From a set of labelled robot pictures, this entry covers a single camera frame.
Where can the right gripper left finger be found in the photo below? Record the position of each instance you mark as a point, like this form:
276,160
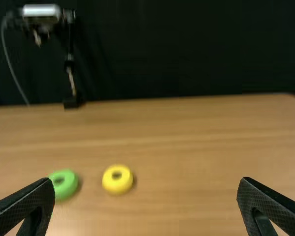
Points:
12,214

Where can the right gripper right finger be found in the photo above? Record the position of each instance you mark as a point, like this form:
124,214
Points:
273,204

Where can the mounted camera box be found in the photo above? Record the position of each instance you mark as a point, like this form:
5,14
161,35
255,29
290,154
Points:
40,12

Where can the black clamp stand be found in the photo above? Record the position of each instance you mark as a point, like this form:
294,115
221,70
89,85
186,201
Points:
70,64

